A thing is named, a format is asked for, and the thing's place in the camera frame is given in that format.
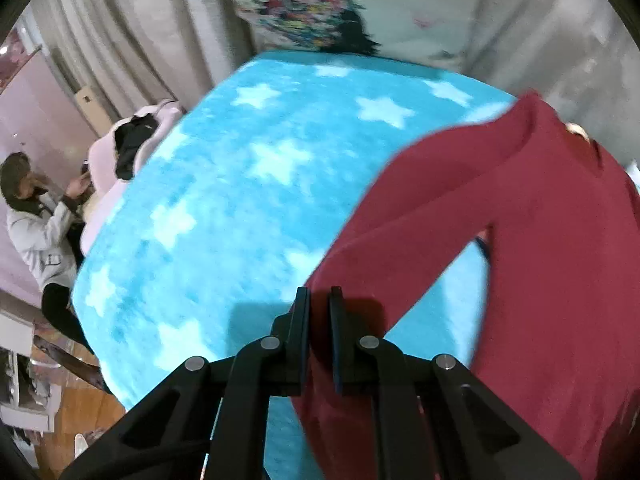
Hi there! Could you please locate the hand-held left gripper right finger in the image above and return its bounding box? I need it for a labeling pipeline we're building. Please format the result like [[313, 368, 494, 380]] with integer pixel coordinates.
[[328, 286, 582, 480]]

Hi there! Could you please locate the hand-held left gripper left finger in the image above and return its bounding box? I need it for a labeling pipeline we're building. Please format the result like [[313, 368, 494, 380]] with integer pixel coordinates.
[[60, 286, 312, 480]]

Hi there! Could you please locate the red knit garment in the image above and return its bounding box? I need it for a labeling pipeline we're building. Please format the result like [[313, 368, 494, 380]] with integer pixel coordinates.
[[292, 87, 640, 480]]

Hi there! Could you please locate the blue star cartoon blanket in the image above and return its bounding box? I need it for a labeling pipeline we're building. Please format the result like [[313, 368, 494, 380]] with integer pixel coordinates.
[[70, 50, 521, 480]]

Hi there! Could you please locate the black cloth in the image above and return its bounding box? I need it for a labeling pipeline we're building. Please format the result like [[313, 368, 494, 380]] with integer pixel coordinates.
[[114, 115, 160, 181]]

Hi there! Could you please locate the white cabinet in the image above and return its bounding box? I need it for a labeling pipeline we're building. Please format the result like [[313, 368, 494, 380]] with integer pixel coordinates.
[[0, 310, 57, 433]]

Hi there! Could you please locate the beige standing air conditioner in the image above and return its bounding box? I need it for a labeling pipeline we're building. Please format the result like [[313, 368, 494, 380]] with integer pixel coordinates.
[[50, 47, 114, 134]]

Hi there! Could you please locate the cream floral pillow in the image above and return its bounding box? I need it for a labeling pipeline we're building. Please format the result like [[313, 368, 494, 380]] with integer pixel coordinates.
[[207, 0, 481, 56]]

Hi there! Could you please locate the beige curtain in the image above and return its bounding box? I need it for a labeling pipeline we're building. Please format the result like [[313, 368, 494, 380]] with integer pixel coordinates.
[[27, 0, 261, 116]]

